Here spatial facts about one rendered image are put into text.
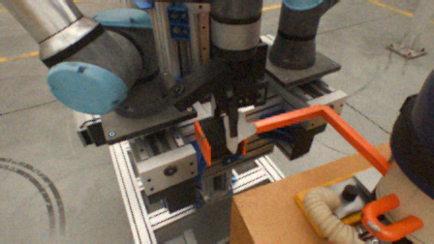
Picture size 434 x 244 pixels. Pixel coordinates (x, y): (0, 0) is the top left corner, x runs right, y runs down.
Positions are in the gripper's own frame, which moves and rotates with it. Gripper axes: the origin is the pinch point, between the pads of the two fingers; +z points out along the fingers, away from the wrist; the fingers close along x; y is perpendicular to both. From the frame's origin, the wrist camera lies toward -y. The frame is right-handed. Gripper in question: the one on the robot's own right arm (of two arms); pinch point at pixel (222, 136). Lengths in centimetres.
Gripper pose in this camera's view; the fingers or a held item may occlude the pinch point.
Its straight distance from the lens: 54.8
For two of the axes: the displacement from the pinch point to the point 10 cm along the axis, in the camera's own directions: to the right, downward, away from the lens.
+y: 9.3, -2.4, 2.7
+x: -3.6, -6.2, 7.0
